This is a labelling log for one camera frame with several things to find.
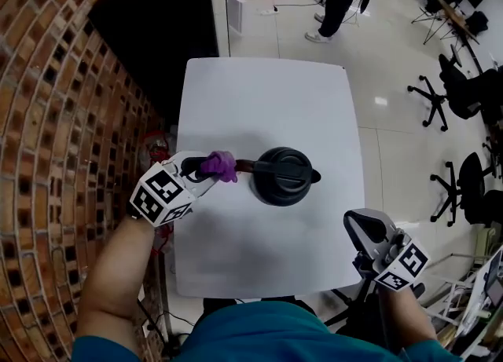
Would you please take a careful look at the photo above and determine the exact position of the black office chair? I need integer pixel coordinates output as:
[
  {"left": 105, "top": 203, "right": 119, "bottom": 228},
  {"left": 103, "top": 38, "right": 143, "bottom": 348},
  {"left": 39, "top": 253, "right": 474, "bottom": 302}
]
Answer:
[
  {"left": 325, "top": 281, "right": 425, "bottom": 338},
  {"left": 407, "top": 53, "right": 503, "bottom": 133},
  {"left": 430, "top": 152, "right": 503, "bottom": 228}
]

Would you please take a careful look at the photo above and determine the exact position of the purple cloth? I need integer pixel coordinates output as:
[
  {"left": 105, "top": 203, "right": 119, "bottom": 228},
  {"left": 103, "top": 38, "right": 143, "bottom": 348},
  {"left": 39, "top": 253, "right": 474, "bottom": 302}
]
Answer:
[{"left": 199, "top": 151, "right": 239, "bottom": 184}]

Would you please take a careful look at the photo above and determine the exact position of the person's left forearm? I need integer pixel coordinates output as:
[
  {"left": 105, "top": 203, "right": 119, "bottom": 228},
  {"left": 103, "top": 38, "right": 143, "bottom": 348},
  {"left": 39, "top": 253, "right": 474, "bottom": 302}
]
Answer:
[{"left": 76, "top": 214, "right": 166, "bottom": 349}]

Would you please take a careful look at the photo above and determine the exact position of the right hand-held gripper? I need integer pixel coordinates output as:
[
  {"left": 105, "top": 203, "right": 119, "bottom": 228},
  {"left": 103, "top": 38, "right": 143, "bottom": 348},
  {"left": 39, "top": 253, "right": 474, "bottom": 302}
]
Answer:
[{"left": 343, "top": 208, "right": 430, "bottom": 294}]

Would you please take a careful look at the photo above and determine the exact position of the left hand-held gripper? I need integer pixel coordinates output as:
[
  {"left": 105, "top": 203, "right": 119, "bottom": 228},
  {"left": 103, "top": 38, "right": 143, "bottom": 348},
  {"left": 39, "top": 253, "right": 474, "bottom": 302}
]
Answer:
[{"left": 129, "top": 151, "right": 217, "bottom": 228}]

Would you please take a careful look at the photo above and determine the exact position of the black thermos jug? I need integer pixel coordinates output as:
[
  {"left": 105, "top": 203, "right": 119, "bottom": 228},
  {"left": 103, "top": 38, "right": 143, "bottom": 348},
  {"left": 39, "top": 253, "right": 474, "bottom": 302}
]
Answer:
[{"left": 235, "top": 147, "right": 322, "bottom": 207}]

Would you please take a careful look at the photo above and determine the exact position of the tablet on white stand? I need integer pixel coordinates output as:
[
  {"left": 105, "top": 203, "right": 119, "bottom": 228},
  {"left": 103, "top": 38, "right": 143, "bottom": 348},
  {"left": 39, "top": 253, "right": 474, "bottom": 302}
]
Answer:
[{"left": 457, "top": 246, "right": 503, "bottom": 338}]

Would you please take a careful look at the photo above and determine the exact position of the black cabinet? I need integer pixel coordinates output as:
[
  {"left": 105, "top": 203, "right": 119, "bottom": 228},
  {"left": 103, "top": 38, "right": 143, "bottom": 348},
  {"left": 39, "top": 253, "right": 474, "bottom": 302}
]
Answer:
[{"left": 88, "top": 0, "right": 221, "bottom": 126}]

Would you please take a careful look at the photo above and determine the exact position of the white table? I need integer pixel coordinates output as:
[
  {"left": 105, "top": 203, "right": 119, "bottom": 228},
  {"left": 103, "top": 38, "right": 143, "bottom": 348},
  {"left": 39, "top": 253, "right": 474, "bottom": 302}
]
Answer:
[{"left": 172, "top": 57, "right": 366, "bottom": 298}]

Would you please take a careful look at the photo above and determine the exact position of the person's right forearm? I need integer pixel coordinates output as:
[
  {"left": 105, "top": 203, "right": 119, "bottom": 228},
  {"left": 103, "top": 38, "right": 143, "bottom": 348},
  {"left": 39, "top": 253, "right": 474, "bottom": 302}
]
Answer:
[{"left": 379, "top": 283, "right": 439, "bottom": 353}]

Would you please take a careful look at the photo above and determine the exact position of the white air purifier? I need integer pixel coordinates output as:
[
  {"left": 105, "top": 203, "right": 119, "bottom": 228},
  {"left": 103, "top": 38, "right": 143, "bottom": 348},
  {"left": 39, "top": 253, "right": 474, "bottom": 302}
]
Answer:
[{"left": 226, "top": 0, "right": 244, "bottom": 34}]

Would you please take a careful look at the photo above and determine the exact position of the person's teal shirt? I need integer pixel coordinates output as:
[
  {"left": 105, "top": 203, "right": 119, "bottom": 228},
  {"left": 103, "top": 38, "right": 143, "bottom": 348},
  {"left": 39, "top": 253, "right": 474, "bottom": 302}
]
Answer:
[{"left": 72, "top": 300, "right": 464, "bottom": 362}]

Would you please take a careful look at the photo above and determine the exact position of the wooden desk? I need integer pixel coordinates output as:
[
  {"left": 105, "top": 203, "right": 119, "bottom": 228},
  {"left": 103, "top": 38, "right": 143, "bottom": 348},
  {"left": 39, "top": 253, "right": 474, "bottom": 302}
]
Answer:
[{"left": 411, "top": 0, "right": 483, "bottom": 46}]

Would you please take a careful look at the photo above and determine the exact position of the clear water jug red handle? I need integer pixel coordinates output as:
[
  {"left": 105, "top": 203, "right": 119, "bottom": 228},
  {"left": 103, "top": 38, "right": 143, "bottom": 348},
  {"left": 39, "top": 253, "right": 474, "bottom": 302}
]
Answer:
[
  {"left": 143, "top": 128, "right": 178, "bottom": 181},
  {"left": 151, "top": 218, "right": 176, "bottom": 255}
]

